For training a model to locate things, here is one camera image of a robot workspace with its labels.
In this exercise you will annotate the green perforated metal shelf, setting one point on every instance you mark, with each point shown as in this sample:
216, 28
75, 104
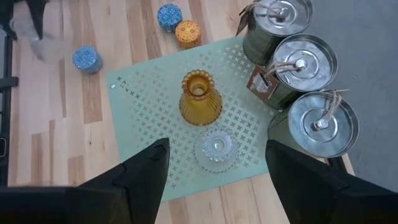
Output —
146, 102

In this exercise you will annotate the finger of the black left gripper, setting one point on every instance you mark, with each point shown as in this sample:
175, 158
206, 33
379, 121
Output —
37, 15
6, 14

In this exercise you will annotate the yellow patterned candle tin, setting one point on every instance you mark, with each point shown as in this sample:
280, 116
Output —
188, 34

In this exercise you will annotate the black table frame rail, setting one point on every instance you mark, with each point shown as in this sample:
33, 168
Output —
4, 109

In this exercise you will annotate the clear glass candle holder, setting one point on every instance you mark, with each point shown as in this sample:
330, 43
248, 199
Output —
46, 49
217, 144

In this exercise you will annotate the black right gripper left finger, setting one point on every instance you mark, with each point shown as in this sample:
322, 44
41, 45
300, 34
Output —
109, 199

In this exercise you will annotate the metal candle can with tag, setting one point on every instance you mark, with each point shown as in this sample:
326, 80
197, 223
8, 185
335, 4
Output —
280, 18
323, 124
304, 62

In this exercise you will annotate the amber glass candle holder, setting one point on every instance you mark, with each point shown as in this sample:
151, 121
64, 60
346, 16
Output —
200, 109

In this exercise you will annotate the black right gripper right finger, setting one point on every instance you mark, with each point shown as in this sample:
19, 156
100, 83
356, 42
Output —
320, 196

